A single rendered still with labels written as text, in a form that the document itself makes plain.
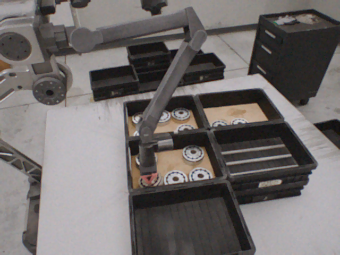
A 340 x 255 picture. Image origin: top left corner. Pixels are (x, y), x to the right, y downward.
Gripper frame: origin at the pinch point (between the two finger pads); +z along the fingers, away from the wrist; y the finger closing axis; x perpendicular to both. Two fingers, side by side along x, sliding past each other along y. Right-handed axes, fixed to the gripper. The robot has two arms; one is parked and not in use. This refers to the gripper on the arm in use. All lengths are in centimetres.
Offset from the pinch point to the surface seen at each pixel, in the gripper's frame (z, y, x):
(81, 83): 77, 233, 67
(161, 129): 3.2, 35.2, -9.9
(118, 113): 15, 70, 14
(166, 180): 2.4, -0.6, -7.5
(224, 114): 2, 43, -47
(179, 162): 4.5, 10.9, -15.4
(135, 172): 5.1, 8.4, 5.7
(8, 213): 88, 56, 105
